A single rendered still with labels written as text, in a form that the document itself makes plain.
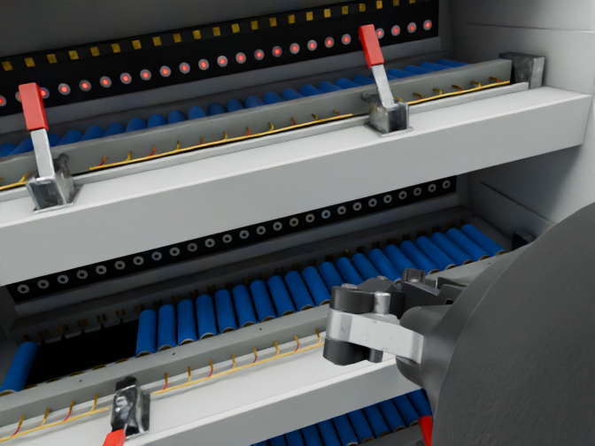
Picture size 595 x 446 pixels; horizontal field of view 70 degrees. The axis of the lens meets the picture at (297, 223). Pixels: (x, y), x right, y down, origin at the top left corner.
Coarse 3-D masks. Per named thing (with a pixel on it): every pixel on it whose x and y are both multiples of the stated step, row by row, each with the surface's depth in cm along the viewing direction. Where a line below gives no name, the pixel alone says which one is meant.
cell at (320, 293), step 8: (304, 272) 49; (312, 272) 48; (304, 280) 49; (312, 280) 47; (320, 280) 47; (312, 288) 46; (320, 288) 45; (320, 296) 44; (328, 296) 44; (320, 304) 44
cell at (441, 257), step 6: (420, 240) 51; (426, 240) 50; (420, 246) 50; (426, 246) 50; (432, 246) 49; (426, 252) 49; (432, 252) 48; (438, 252) 48; (432, 258) 48; (438, 258) 47; (444, 258) 47; (450, 258) 47; (438, 264) 47; (444, 264) 46; (450, 264) 46; (456, 264) 46
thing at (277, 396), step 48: (480, 192) 56; (288, 240) 52; (528, 240) 46; (96, 288) 48; (0, 384) 42; (192, 384) 39; (240, 384) 38; (288, 384) 37; (336, 384) 37; (384, 384) 39; (48, 432) 36; (96, 432) 36; (192, 432) 35; (240, 432) 37; (288, 432) 38
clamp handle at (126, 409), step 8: (120, 400) 34; (120, 408) 35; (128, 408) 35; (120, 416) 34; (128, 416) 34; (120, 424) 33; (112, 432) 31; (120, 432) 31; (104, 440) 31; (112, 440) 30; (120, 440) 30
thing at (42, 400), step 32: (288, 320) 41; (320, 320) 41; (160, 352) 39; (192, 352) 39; (224, 352) 39; (256, 352) 40; (64, 384) 38; (96, 384) 37; (0, 416) 36; (32, 416) 37
